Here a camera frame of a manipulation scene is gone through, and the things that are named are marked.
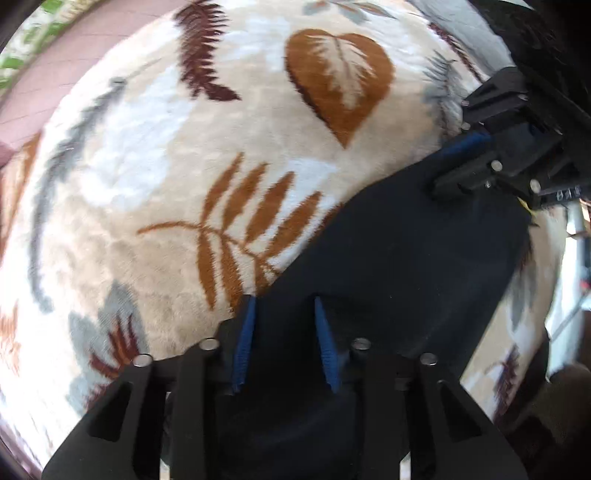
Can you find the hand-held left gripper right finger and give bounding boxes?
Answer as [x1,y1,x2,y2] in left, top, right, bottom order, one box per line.
[314,296,529,480]

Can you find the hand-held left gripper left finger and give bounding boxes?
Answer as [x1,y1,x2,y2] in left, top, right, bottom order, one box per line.
[41,295,258,480]

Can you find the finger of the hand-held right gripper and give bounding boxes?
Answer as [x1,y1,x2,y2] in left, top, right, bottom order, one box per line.
[431,150,543,208]
[438,67,536,160]

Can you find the black pants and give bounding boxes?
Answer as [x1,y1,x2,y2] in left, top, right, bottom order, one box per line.
[212,150,552,480]

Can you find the person's right forearm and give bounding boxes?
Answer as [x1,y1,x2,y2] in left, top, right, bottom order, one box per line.
[471,0,591,123]

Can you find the leaf print fleece blanket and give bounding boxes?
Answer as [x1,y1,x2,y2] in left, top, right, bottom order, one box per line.
[0,0,566,467]

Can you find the pink bed sheet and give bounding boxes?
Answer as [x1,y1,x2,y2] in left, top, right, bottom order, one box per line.
[0,7,195,160]

